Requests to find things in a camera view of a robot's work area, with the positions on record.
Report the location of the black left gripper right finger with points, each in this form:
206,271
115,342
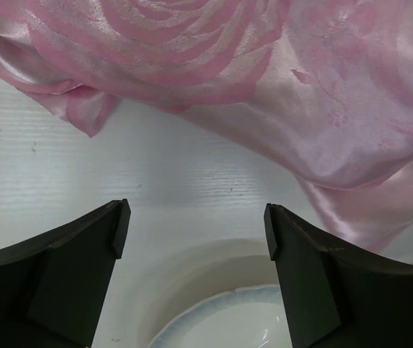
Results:
336,294

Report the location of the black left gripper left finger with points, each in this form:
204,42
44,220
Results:
53,286

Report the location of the pink satin rose cloth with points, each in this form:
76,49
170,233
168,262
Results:
324,88

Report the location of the white scalloped plate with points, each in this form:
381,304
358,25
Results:
244,317

